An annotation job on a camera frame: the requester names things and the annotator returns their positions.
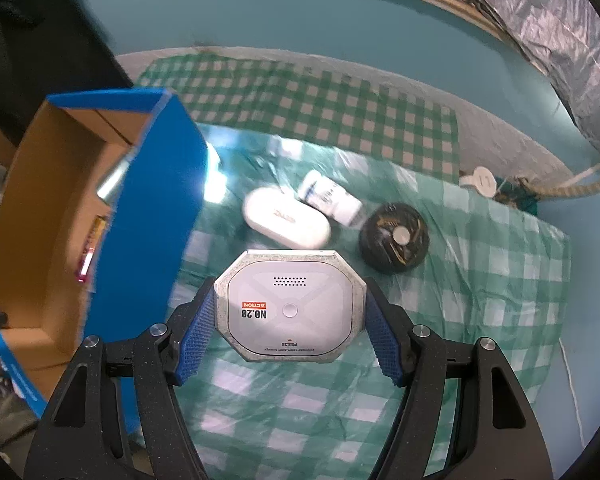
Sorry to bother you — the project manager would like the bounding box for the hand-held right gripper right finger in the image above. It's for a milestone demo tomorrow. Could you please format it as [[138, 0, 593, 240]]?
[[364, 280, 553, 480]]

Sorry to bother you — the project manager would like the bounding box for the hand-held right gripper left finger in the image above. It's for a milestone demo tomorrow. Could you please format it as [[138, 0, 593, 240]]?
[[25, 290, 217, 480]]

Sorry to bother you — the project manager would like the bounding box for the white octagonal device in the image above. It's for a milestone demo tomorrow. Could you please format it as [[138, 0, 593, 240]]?
[[214, 249, 368, 364]]

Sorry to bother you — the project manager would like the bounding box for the blue-sided cardboard box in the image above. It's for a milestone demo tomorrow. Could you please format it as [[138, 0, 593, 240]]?
[[0, 89, 210, 418]]

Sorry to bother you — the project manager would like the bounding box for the black round jar gold pattern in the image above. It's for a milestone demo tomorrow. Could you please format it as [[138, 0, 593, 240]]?
[[359, 202, 430, 275]]

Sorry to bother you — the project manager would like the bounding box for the green checked tablecloth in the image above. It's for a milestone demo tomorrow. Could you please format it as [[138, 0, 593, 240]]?
[[130, 55, 573, 480]]

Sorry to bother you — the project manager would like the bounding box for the yellow pink battery pack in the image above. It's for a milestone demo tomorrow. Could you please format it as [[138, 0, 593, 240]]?
[[76, 215, 106, 283]]

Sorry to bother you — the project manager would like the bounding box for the white oval case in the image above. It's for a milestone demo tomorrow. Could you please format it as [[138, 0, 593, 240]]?
[[242, 187, 332, 250]]

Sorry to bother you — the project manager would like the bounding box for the white pill bottle blue label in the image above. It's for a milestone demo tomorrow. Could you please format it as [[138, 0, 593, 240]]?
[[297, 170, 365, 226]]

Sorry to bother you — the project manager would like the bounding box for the white round disc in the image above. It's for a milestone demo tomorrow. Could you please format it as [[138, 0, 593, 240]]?
[[460, 166, 498, 198]]

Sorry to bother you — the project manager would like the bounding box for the dark cloth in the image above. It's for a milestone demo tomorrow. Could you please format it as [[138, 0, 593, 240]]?
[[0, 0, 133, 146]]

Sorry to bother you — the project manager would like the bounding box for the silver foil sheet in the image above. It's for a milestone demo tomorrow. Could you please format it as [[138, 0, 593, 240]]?
[[405, 0, 600, 161]]

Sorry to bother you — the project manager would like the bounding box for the white cable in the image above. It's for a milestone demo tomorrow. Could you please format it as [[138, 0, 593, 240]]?
[[560, 340, 588, 448]]

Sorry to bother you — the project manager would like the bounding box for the patterned strap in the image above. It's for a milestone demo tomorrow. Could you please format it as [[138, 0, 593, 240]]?
[[535, 157, 600, 201]]

